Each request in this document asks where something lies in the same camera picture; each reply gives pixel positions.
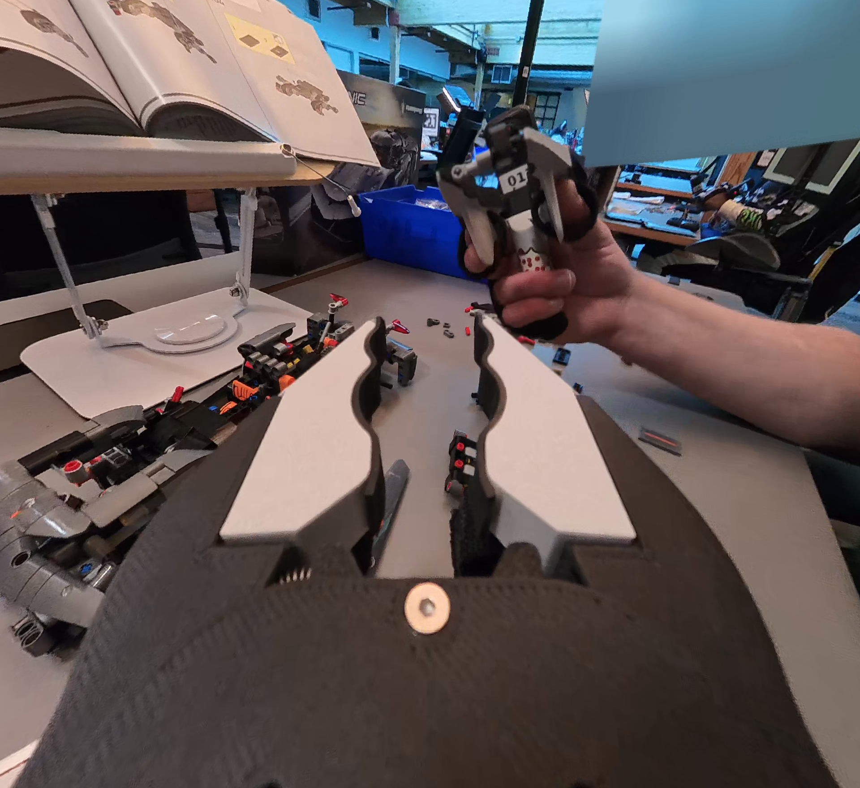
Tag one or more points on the large lego vehicle model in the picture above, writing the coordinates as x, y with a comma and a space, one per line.
168, 418

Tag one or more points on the open instruction booklet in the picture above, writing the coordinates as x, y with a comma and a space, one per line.
168, 28

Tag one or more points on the grey lego panels orange stripes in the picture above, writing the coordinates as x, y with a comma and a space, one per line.
391, 499

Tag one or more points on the small framed marker tag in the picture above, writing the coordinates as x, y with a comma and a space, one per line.
430, 123

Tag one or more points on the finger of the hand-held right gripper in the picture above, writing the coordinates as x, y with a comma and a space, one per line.
554, 163
480, 223

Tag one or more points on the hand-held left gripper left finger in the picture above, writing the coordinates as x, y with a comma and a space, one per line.
295, 465

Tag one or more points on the blue plastic bin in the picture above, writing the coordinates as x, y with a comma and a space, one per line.
403, 230

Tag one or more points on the person's right forearm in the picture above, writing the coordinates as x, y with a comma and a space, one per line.
739, 364

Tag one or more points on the black pole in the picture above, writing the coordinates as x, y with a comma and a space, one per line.
534, 15

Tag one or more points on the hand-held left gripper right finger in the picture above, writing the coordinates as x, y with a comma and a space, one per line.
557, 465

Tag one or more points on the large dark printed box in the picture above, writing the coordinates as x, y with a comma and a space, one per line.
383, 129

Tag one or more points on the black lego assembly red pins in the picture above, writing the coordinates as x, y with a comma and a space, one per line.
460, 459

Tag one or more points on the person's right hand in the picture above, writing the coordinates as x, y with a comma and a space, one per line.
591, 277

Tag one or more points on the dark lego tile red stripe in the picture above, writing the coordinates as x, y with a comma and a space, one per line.
660, 440

